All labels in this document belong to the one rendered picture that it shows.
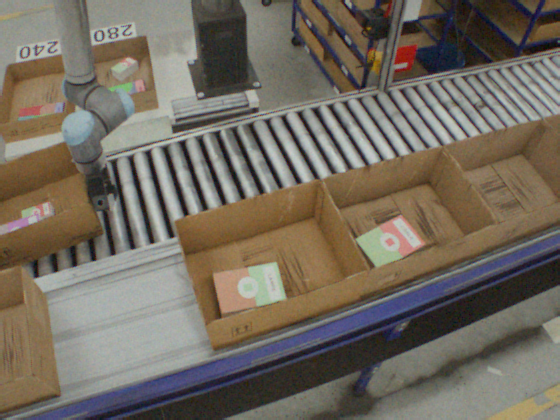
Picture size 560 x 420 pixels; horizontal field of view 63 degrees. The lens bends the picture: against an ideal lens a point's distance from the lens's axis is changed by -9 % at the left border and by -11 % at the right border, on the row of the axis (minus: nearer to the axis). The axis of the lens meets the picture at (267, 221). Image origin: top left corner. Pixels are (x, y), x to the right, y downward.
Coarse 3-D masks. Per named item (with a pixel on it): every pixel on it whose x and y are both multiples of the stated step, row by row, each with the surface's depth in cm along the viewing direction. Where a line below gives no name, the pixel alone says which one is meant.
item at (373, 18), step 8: (376, 8) 171; (360, 16) 169; (368, 16) 168; (376, 16) 168; (360, 24) 170; (368, 24) 170; (376, 24) 170; (384, 24) 172; (368, 32) 177; (376, 32) 176
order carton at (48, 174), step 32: (32, 160) 155; (64, 160) 161; (0, 192) 158; (32, 192) 164; (64, 192) 164; (0, 224) 156; (32, 224) 137; (64, 224) 143; (96, 224) 150; (0, 256) 141; (32, 256) 147
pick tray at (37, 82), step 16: (16, 64) 192; (32, 64) 195; (48, 64) 197; (16, 80) 198; (32, 80) 199; (48, 80) 198; (0, 96) 180; (16, 96) 193; (32, 96) 193; (48, 96) 192; (64, 96) 192; (0, 112) 177; (16, 112) 187; (64, 112) 174; (0, 128) 172; (16, 128) 174; (32, 128) 176; (48, 128) 178
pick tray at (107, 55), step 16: (96, 48) 199; (112, 48) 201; (128, 48) 203; (144, 48) 206; (96, 64) 204; (112, 64) 204; (144, 64) 203; (112, 80) 197; (128, 80) 197; (144, 80) 197; (144, 96) 181
